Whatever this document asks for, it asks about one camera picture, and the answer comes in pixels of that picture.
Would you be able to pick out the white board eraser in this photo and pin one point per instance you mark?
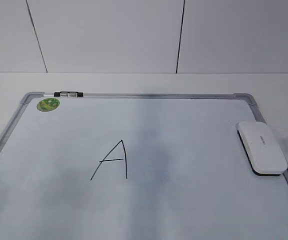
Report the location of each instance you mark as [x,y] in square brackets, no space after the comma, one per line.
[262,148]

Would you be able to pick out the round green magnet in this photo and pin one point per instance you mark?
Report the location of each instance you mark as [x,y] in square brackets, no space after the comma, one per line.
[48,104]

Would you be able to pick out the white board with grey frame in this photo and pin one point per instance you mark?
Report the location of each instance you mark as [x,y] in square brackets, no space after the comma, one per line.
[136,167]

